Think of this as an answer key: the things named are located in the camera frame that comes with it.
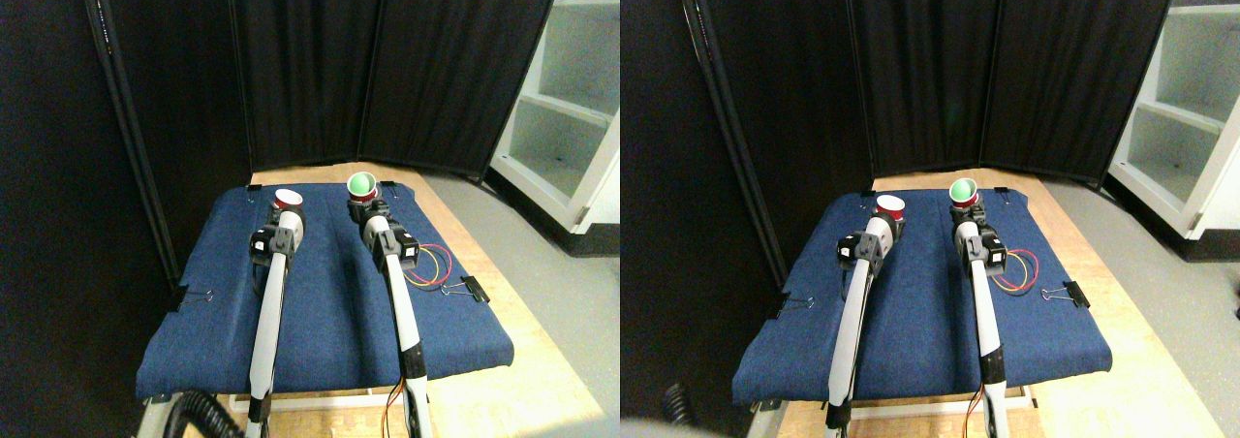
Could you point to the red cup with white inside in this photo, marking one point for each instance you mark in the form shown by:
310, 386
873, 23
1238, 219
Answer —
289, 199
891, 203

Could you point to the red cup with green inside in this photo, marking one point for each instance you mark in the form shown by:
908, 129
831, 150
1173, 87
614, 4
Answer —
361, 183
963, 190

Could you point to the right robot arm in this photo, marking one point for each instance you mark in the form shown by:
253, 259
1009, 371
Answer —
986, 331
402, 322

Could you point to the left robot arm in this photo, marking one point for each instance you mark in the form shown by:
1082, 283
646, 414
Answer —
266, 341
848, 346

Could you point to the dark blue cloth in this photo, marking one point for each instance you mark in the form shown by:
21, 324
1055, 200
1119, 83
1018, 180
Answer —
334, 331
930, 336

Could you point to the black curtain stand pole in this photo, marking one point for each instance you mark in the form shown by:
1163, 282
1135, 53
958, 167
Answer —
727, 128
131, 128

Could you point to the white shelf unit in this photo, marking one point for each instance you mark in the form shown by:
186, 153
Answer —
1177, 128
557, 118

